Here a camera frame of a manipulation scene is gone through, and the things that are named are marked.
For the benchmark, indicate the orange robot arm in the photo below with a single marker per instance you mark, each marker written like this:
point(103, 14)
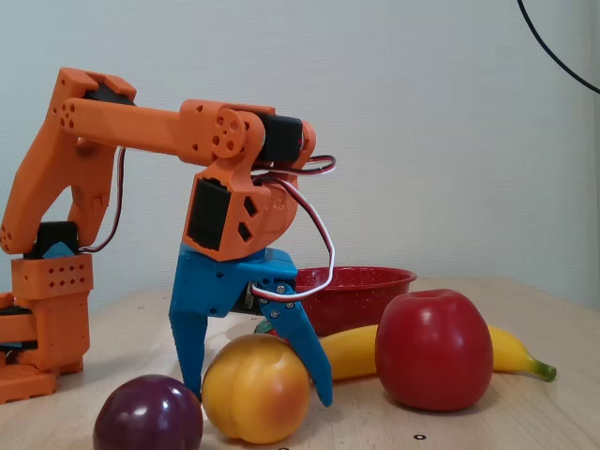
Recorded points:
point(131, 129)

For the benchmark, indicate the purple toy plum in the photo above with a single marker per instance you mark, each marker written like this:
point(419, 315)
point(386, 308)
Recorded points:
point(147, 417)

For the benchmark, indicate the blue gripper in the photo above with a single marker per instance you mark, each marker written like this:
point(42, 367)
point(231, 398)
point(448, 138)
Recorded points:
point(220, 283)

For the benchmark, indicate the yellow toy banana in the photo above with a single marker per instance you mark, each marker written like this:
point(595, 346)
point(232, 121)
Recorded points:
point(511, 351)

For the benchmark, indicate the red toy apple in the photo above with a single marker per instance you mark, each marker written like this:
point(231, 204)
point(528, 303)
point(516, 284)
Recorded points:
point(433, 351)

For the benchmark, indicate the yellow orange toy peach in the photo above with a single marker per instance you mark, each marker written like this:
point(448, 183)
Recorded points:
point(255, 389)

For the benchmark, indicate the red toy strawberry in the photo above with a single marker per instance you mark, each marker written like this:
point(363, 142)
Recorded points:
point(269, 328)

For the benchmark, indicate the red speckled enamel bowl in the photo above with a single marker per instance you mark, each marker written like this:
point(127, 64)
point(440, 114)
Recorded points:
point(356, 300)

